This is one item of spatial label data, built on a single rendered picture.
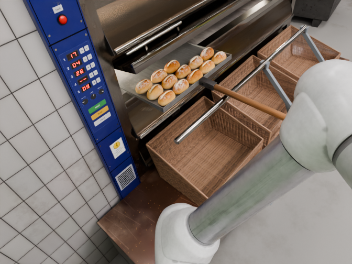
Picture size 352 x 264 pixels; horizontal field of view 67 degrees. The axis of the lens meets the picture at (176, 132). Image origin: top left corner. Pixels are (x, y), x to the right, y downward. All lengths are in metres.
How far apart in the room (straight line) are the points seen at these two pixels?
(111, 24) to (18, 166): 0.67
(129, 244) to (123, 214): 0.18
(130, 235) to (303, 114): 1.26
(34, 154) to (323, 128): 1.03
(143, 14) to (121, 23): 0.12
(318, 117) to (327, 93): 0.04
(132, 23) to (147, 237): 1.08
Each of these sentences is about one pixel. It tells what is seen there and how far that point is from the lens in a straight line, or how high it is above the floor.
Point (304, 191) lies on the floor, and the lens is 2.47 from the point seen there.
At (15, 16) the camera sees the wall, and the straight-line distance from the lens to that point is 1.00.
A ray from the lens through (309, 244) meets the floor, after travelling 2.27.
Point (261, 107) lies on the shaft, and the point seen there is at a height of 1.21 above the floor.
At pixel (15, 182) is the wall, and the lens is 1.25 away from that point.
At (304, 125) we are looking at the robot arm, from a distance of 0.51.
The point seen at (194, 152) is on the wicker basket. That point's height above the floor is 0.59.
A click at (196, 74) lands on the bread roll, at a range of 1.37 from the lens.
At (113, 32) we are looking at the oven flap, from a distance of 1.18.
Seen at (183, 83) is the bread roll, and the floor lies 1.23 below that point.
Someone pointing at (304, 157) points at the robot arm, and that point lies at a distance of 0.52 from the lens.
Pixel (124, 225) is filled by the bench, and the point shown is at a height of 0.58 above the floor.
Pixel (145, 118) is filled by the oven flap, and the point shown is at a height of 1.00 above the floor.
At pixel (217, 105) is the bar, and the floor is 1.17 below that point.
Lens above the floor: 2.01
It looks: 47 degrees down
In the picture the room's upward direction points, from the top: 8 degrees counter-clockwise
